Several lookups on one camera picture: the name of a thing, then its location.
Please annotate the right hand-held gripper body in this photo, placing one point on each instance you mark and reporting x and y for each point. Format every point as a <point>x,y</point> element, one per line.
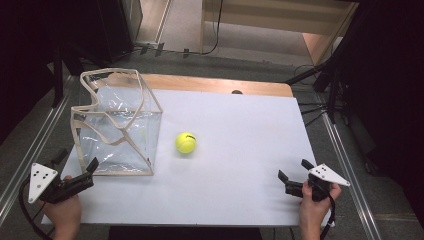
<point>325,175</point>

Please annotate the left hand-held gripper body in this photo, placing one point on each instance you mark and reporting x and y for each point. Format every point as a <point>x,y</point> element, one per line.
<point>42,181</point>

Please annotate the clear plastic bag beige trim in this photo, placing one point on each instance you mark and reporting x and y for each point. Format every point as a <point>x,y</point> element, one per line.
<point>126,140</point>

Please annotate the yellow tennis ball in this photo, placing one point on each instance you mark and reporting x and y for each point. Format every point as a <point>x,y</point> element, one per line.
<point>185,142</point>

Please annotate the person's right hand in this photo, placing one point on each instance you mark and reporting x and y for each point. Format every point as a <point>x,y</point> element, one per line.
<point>313,210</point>

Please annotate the person's left hand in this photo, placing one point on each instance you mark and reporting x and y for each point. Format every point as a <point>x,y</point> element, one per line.
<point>63,213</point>

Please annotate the white table sheet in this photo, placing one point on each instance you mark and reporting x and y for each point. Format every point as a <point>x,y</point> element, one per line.
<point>233,166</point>

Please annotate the black metal stand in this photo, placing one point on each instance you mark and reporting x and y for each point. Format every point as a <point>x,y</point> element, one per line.
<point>58,76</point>

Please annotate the black tripod stand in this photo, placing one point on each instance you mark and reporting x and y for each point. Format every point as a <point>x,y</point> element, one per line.
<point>330,76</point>

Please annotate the wooden table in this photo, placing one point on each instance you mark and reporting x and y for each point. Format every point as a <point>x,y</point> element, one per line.
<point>206,84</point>

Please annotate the black cabinet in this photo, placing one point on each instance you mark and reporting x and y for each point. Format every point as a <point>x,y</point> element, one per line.
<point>110,26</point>

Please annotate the aluminium floor rail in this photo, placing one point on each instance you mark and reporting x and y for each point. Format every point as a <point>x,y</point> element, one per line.
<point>30,156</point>
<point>350,173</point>

